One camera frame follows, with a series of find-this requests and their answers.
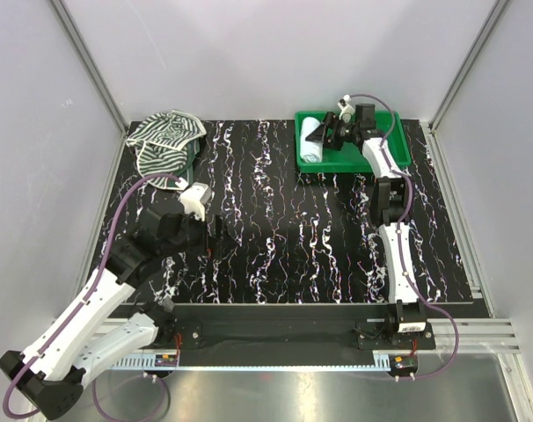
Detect green plastic tray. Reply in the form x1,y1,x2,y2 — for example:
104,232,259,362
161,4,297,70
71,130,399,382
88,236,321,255
294,109,413,173

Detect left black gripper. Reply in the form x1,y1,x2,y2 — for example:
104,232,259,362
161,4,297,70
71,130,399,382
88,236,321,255
160,207,237,261

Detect light blue towel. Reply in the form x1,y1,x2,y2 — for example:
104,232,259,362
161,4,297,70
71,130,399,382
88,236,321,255
300,116,324,164

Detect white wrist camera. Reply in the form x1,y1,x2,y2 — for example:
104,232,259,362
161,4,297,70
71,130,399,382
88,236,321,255
338,94,354,123
179,182,212,222

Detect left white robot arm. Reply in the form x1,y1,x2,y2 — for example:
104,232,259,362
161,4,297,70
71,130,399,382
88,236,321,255
0,200,225,421

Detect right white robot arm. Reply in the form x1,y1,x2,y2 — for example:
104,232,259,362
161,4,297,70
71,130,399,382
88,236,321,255
300,96,427,349

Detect green white striped towel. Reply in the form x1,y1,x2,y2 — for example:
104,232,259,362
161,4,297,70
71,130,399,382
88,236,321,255
126,110,207,191

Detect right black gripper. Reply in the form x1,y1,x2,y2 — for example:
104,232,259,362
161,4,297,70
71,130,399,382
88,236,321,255
304,112,358,152

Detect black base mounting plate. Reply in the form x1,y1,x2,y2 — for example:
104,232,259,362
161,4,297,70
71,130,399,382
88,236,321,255
131,302,436,352

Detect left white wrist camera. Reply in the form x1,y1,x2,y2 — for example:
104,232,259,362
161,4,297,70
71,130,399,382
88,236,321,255
179,182,212,222

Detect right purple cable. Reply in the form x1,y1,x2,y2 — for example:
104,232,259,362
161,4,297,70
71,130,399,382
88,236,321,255
345,92,459,382

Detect black marble pattern mat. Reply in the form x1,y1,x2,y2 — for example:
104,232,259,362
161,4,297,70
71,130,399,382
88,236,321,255
84,120,473,304

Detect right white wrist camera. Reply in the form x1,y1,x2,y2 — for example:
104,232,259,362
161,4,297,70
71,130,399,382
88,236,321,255
338,94,354,123

